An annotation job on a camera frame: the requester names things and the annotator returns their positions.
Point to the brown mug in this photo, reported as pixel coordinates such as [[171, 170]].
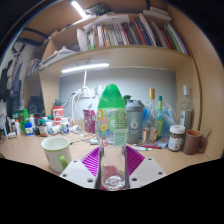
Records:
[[191, 142]]

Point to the small white pill bottle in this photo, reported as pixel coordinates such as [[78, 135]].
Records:
[[65, 127]]

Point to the clear bottle with green top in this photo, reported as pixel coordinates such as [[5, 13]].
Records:
[[111, 116]]

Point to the white bottle with blue label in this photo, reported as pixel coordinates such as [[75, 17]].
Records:
[[29, 129]]

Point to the under-shelf light strip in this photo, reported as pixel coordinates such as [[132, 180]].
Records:
[[85, 67]]

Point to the pink packet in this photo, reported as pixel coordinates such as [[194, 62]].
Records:
[[90, 121]]

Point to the green container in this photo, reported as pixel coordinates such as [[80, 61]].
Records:
[[23, 120]]

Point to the white power strip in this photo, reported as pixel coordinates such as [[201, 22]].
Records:
[[86, 92]]

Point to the dark bottle with red label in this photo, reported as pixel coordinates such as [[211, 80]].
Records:
[[43, 129]]

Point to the brown jar with white lid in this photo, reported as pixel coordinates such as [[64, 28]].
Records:
[[176, 140]]

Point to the tall clear glass bottle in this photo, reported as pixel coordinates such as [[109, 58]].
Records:
[[186, 113]]

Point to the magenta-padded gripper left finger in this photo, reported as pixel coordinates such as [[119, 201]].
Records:
[[75, 170]]

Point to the dark green bottle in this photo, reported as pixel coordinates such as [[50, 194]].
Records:
[[126, 99]]

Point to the pink pen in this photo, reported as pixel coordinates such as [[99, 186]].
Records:
[[150, 146]]

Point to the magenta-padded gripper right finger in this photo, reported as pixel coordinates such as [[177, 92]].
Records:
[[149, 170]]

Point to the red and white canister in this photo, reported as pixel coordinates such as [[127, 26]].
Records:
[[58, 113]]

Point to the wooden shelf unit with books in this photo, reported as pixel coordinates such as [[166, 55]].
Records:
[[133, 36]]

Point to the clear bottle with green cap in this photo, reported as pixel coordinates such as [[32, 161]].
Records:
[[160, 120]]

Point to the grey shaker bottle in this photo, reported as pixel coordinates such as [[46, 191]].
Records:
[[135, 123]]

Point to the ceiling tube light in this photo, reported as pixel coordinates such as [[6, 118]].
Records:
[[79, 9]]

